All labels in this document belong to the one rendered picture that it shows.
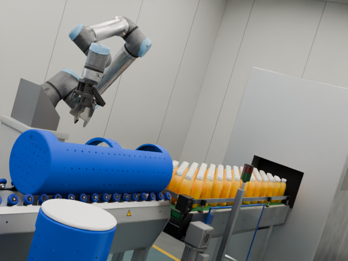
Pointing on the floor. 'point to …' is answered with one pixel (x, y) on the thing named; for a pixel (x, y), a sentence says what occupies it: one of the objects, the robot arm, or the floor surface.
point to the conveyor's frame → (175, 229)
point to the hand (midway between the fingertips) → (81, 122)
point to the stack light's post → (230, 225)
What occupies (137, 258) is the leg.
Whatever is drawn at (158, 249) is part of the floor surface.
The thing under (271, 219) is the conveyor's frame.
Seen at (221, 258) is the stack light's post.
